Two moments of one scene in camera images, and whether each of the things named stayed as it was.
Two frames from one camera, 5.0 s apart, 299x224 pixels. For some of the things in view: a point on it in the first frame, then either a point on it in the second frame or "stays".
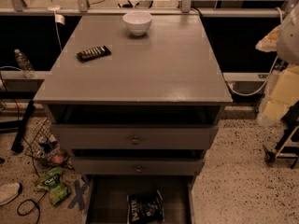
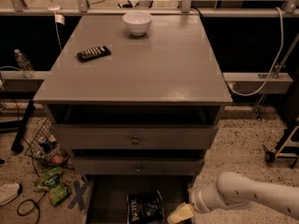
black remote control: x=92 y=53 stays
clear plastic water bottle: x=25 y=64 stays
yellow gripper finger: x=268 y=44 -> x=180 y=214
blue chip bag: x=145 y=208 stays
